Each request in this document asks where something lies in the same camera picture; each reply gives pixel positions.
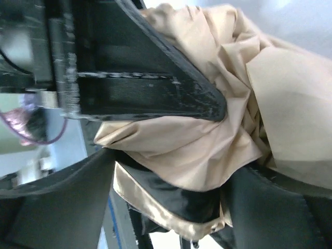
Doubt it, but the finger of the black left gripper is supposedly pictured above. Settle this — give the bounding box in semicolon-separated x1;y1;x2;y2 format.
75;1;227;121

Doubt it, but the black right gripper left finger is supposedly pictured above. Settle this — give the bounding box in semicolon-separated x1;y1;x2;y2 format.
1;149;115;248

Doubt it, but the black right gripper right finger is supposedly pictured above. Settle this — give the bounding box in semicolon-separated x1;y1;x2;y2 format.
223;165;331;248

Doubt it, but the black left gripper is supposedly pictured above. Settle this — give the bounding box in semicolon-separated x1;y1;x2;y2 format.
48;1;80;118

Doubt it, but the beige folding umbrella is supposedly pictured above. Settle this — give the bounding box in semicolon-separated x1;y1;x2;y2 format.
94;4;331;248

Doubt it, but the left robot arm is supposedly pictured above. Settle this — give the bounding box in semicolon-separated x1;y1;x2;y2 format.
1;1;227;121

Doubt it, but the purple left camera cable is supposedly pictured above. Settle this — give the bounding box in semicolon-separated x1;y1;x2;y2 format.
0;108;70;146

